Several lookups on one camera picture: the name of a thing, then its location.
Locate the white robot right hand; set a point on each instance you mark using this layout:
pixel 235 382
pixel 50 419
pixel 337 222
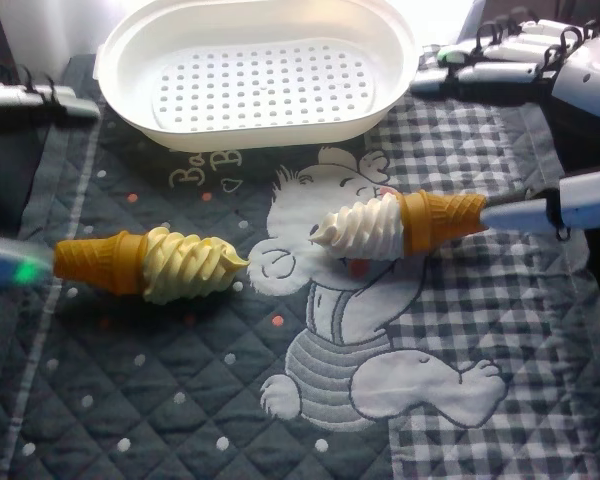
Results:
pixel 587 75

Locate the white swirl toy ice cream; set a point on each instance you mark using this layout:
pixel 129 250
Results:
pixel 395 225

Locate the yellow swirl toy ice cream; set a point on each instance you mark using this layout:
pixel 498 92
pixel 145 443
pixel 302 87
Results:
pixel 130 262

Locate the grey quilt with bear print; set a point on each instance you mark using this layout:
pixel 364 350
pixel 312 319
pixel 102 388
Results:
pixel 180 375

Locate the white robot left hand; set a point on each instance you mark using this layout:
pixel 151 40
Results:
pixel 25 96

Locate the white perforated oval tray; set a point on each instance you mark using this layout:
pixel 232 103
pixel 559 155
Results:
pixel 260 75

